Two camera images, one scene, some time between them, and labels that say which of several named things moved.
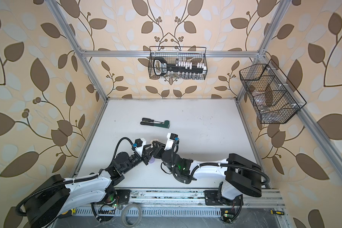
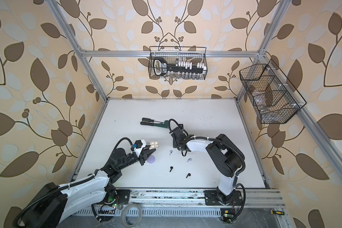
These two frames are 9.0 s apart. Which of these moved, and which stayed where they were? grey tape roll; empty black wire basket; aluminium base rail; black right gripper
Moved: black right gripper
Stayed: aluminium base rail; empty black wire basket; grey tape roll
